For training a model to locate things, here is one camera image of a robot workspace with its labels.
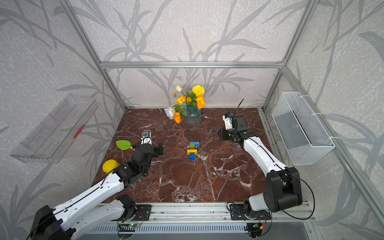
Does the dark blue small lego brick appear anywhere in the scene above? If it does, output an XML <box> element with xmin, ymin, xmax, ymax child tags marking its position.
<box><xmin>189</xmin><ymin>153</ymin><xmax>195</xmax><ymax>161</ymax></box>

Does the artificial flower bouquet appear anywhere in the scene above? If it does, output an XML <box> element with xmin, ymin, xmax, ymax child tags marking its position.
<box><xmin>164</xmin><ymin>85</ymin><xmax>206</xmax><ymax>124</ymax></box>

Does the white wire mesh basket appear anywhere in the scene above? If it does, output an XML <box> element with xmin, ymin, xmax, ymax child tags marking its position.
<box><xmin>272</xmin><ymin>92</ymin><xmax>335</xmax><ymax>165</ymax></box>

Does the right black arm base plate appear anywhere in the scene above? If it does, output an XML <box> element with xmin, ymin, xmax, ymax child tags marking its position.
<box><xmin>226</xmin><ymin>202</ymin><xmax>272</xmax><ymax>221</ymax></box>

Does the aluminium front rail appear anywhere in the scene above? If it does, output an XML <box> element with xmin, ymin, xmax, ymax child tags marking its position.
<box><xmin>62</xmin><ymin>201</ymin><xmax>316</xmax><ymax>224</ymax></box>

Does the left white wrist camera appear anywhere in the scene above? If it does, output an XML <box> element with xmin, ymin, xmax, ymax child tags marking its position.
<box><xmin>140</xmin><ymin>131</ymin><xmax>152</xmax><ymax>145</ymax></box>

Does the right circuit board with wires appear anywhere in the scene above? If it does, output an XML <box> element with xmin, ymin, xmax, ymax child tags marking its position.
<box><xmin>244</xmin><ymin>223</ymin><xmax>265</xmax><ymax>238</ymax></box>

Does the left green circuit board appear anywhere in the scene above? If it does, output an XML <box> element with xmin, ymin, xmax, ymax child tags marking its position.
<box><xmin>118</xmin><ymin>223</ymin><xmax>141</xmax><ymax>233</ymax></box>

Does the yellow lego brick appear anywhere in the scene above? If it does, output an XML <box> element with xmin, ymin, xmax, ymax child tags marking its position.
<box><xmin>187</xmin><ymin>150</ymin><xmax>198</xmax><ymax>155</ymax></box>

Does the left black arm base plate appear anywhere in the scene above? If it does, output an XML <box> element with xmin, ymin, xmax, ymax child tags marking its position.
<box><xmin>129</xmin><ymin>204</ymin><xmax>152</xmax><ymax>222</ymax></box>

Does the aluminium frame crossbar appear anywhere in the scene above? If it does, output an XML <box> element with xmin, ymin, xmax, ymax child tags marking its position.
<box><xmin>100</xmin><ymin>62</ymin><xmax>283</xmax><ymax>69</ymax></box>

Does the red pen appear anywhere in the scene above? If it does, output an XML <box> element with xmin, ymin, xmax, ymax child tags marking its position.
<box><xmin>73</xmin><ymin>125</ymin><xmax>85</xmax><ymax>140</ymax></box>

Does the blue glass vase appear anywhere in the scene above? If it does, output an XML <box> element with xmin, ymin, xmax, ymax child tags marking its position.
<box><xmin>186</xmin><ymin>106</ymin><xmax>201</xmax><ymax>127</ymax></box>

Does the light blue long lego brick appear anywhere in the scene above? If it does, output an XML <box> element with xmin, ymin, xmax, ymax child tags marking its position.
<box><xmin>190</xmin><ymin>142</ymin><xmax>200</xmax><ymax>148</ymax></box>

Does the green toy shovel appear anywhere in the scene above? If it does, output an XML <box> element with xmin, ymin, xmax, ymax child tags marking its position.
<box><xmin>116</xmin><ymin>140</ymin><xmax>133</xmax><ymax>151</ymax></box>

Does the transparent plastic wall shelf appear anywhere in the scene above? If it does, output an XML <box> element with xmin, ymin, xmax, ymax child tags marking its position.
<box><xmin>10</xmin><ymin>94</ymin><xmax>99</xmax><ymax>164</ymax></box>

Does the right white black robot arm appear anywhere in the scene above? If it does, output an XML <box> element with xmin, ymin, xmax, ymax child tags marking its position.
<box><xmin>218</xmin><ymin>113</ymin><xmax>303</xmax><ymax>219</ymax></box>

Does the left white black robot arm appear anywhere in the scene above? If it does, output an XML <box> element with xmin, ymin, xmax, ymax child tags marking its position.
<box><xmin>27</xmin><ymin>142</ymin><xmax>164</xmax><ymax>240</ymax></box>

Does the yellow plastic jar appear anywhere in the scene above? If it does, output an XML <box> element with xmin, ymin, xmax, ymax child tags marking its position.
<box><xmin>102</xmin><ymin>160</ymin><xmax>120</xmax><ymax>174</ymax></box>

